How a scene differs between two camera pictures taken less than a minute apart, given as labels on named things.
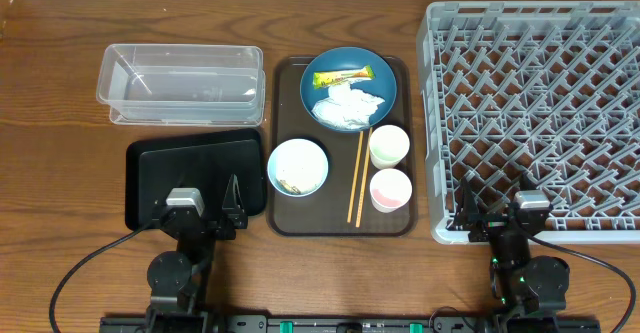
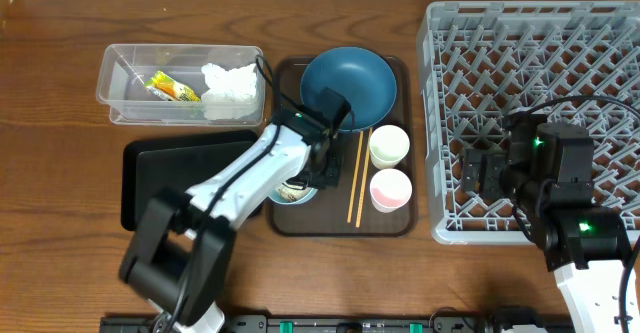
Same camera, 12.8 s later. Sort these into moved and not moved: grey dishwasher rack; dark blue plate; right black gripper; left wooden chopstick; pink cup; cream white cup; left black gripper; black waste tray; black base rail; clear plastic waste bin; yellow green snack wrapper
Moved: right black gripper; left black gripper; yellow green snack wrapper
Not moved: clear plastic waste bin; dark blue plate; left wooden chopstick; cream white cup; black base rail; pink cup; grey dishwasher rack; black waste tray
